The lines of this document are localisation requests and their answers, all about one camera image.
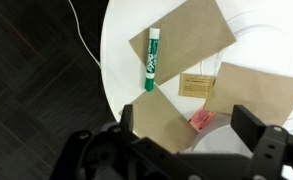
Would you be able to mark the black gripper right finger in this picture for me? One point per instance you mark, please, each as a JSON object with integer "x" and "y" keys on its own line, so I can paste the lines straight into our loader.
{"x": 247, "y": 126}

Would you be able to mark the flat white round plate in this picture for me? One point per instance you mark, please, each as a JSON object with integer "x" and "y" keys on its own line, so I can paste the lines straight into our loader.
{"x": 269, "y": 43}

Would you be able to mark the green dry erase marker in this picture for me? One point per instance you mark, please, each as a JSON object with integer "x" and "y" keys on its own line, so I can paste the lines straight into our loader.
{"x": 151, "y": 60}

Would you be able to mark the round white table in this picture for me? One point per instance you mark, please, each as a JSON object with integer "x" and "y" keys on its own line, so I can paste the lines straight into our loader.
{"x": 126, "y": 66}

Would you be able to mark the brown paper napkin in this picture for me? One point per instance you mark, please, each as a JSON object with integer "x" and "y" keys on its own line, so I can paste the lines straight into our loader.
{"x": 159, "y": 120}
{"x": 189, "y": 36}
{"x": 256, "y": 93}

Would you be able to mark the grey round bowl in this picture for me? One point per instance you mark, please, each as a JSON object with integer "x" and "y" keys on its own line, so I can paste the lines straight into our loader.
{"x": 219, "y": 141}

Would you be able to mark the pink sweetener packet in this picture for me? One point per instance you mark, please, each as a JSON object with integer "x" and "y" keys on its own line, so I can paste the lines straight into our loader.
{"x": 201, "y": 120}

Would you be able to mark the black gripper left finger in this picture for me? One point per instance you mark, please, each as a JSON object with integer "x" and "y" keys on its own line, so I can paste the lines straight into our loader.
{"x": 126, "y": 120}

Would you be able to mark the printed brown paper packet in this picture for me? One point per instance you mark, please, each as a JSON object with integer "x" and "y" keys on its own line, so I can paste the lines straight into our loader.
{"x": 196, "y": 86}

